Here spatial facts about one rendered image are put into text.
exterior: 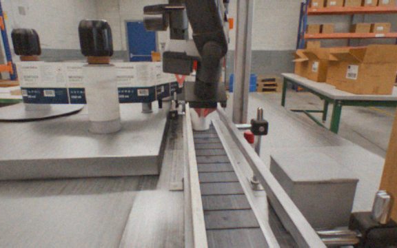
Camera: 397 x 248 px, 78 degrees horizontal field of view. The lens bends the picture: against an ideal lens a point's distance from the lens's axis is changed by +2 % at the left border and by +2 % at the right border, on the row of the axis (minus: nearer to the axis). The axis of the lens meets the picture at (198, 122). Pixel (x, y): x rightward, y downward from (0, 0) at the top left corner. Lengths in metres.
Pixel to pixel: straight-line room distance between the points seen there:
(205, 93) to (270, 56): 7.90
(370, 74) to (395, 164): 2.00
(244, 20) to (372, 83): 1.65
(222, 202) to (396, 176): 0.21
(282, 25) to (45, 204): 8.28
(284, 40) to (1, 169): 8.23
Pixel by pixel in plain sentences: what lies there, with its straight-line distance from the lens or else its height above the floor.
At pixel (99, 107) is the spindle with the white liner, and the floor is 0.95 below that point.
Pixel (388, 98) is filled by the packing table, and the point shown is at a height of 0.76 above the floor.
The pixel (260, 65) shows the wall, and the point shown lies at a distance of 8.41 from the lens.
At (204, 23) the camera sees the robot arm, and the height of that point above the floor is 1.14.
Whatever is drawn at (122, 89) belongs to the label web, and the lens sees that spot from 0.93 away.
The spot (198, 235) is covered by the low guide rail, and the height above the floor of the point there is 0.92.
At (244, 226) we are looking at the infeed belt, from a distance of 0.35.
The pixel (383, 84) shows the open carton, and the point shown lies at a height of 0.86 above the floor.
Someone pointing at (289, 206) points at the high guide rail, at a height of 0.96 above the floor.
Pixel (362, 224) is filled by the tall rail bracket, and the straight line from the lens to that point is 0.24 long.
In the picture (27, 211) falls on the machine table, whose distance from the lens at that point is 0.54.
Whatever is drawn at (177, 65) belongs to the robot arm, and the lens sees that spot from 0.52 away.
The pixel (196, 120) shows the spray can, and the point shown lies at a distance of 0.69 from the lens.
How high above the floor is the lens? 1.09
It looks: 16 degrees down
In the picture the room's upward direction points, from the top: straight up
